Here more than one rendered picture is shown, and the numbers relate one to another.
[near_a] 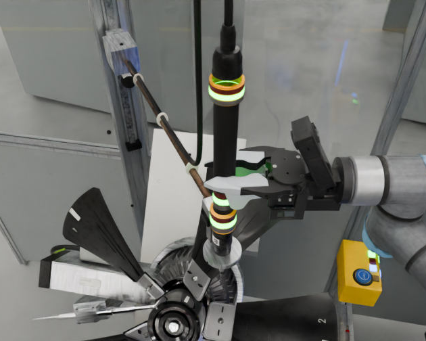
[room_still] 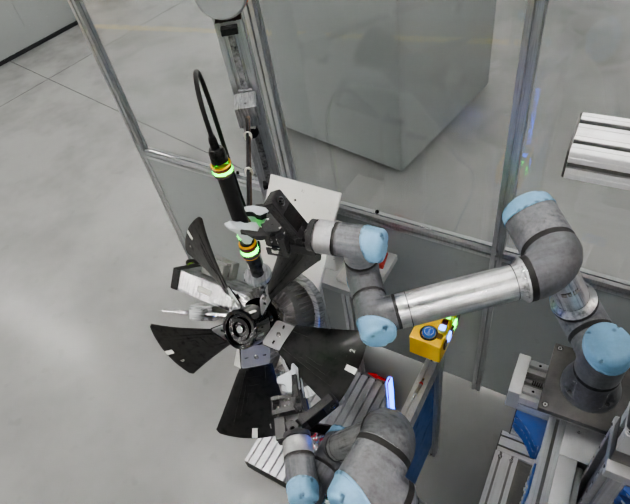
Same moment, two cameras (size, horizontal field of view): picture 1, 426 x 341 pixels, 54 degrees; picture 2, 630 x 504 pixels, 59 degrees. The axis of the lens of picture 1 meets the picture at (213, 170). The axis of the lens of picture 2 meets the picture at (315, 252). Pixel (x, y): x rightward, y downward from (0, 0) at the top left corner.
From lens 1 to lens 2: 78 cm
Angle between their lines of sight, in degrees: 20
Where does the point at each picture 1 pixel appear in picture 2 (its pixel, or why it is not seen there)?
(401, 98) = (511, 170)
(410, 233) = (357, 279)
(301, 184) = (276, 233)
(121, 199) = not seen: hidden behind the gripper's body
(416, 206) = (355, 260)
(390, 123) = (506, 193)
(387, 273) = (537, 356)
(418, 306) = not seen: hidden behind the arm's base
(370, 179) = (320, 236)
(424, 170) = (357, 236)
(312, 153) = (276, 213)
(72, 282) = (192, 288)
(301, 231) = not seen: hidden behind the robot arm
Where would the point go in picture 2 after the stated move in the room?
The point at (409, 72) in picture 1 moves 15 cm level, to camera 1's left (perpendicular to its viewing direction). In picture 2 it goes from (512, 145) to (459, 141)
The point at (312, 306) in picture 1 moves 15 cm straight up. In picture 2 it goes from (349, 338) to (344, 306)
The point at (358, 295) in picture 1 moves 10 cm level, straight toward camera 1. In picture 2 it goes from (422, 348) to (397, 367)
